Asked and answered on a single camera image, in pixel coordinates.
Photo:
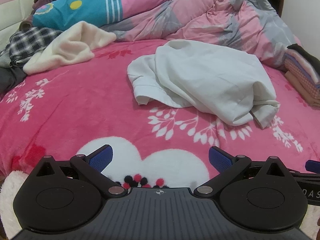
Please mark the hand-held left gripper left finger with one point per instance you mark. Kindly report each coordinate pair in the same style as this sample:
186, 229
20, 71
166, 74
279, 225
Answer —
101, 158

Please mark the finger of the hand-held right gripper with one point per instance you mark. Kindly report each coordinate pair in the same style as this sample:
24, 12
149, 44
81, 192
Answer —
313, 166

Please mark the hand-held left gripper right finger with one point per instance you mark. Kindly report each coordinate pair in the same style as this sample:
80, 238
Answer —
220, 160

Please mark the stack of folded clothes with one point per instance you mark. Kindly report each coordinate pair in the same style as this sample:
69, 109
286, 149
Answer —
297, 90

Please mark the pink floral blanket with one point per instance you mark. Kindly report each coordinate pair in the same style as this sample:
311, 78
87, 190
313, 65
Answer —
75, 110

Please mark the lilac folded garment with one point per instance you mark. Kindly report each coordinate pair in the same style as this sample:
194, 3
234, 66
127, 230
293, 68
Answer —
301, 67

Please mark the white fluffy cloth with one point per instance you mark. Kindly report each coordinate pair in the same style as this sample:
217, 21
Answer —
10, 200

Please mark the pale pink folded garment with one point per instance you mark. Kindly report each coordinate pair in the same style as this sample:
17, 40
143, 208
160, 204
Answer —
296, 55

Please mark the cream fleece garment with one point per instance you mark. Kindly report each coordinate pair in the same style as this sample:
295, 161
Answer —
72, 47

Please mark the dark grey garment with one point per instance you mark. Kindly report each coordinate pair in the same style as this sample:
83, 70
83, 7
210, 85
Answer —
10, 80

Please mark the pink grey quilt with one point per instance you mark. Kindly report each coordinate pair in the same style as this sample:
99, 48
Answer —
225, 22

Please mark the black white plaid shirt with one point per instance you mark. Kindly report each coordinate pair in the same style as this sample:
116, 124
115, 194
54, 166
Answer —
27, 40

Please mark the blue pink cartoon pillow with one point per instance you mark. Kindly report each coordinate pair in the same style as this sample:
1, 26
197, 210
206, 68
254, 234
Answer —
82, 7

